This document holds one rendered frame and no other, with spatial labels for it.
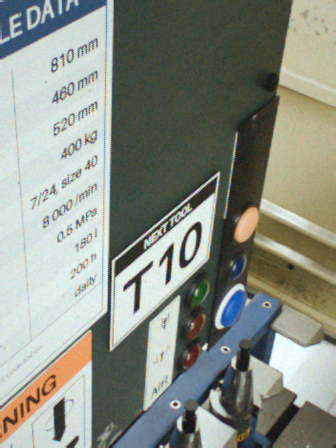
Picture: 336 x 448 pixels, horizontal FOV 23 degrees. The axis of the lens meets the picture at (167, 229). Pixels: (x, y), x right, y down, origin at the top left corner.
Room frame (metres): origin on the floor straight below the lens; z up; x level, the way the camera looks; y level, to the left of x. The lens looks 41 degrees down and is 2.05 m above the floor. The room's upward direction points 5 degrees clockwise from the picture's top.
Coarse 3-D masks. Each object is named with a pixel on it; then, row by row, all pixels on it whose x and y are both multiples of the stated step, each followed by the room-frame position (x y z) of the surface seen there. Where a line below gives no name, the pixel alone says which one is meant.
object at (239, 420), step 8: (216, 392) 0.64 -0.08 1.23; (256, 392) 0.64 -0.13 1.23; (216, 400) 0.63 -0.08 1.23; (256, 400) 0.63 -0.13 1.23; (208, 408) 0.63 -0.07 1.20; (216, 408) 0.61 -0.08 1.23; (256, 408) 0.62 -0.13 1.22; (224, 416) 0.60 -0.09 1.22; (232, 416) 0.60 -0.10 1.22; (240, 416) 0.61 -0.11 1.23; (248, 416) 0.61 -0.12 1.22; (256, 416) 0.62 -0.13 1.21; (232, 424) 0.60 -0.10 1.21; (240, 424) 0.60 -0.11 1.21; (248, 424) 0.61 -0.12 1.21
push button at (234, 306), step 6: (234, 294) 0.41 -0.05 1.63; (240, 294) 0.41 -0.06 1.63; (228, 300) 0.41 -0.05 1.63; (234, 300) 0.41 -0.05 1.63; (240, 300) 0.41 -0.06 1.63; (228, 306) 0.40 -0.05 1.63; (234, 306) 0.40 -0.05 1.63; (240, 306) 0.41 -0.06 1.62; (222, 312) 0.40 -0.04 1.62; (228, 312) 0.40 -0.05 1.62; (234, 312) 0.40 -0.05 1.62; (240, 312) 0.41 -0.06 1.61; (222, 318) 0.40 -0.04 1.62; (228, 318) 0.40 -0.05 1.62; (234, 318) 0.41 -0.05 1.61; (222, 324) 0.40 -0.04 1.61; (228, 324) 0.40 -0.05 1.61
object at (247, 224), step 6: (252, 210) 0.41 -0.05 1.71; (246, 216) 0.41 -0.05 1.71; (252, 216) 0.41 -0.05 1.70; (258, 216) 0.42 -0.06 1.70; (240, 222) 0.40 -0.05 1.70; (246, 222) 0.40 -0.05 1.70; (252, 222) 0.41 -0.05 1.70; (240, 228) 0.40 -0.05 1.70; (246, 228) 0.40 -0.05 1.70; (252, 228) 0.41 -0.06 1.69; (240, 234) 0.40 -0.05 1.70; (246, 234) 0.41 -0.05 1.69; (240, 240) 0.40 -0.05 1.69
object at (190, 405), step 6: (186, 402) 0.54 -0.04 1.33; (192, 402) 0.54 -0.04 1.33; (186, 408) 0.53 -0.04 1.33; (192, 408) 0.53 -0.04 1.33; (186, 414) 0.54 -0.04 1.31; (192, 414) 0.54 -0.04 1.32; (186, 420) 0.53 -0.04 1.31; (192, 420) 0.53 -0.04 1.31; (186, 426) 0.53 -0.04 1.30; (192, 426) 0.53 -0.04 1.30
